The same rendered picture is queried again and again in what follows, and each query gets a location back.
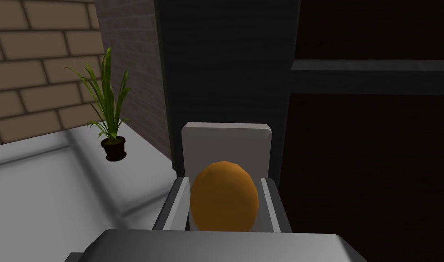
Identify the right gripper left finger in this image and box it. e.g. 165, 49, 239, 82
152, 176, 191, 232

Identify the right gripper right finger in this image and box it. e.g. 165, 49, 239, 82
260, 177, 293, 233

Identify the orange egg-shaped thing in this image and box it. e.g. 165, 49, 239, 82
189, 160, 260, 232

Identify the pale grey flat block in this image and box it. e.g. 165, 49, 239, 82
181, 122, 273, 232

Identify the green plant in dark pot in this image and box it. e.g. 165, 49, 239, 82
63, 47, 131, 162

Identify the dark tall cupboard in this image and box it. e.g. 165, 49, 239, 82
153, 0, 302, 187

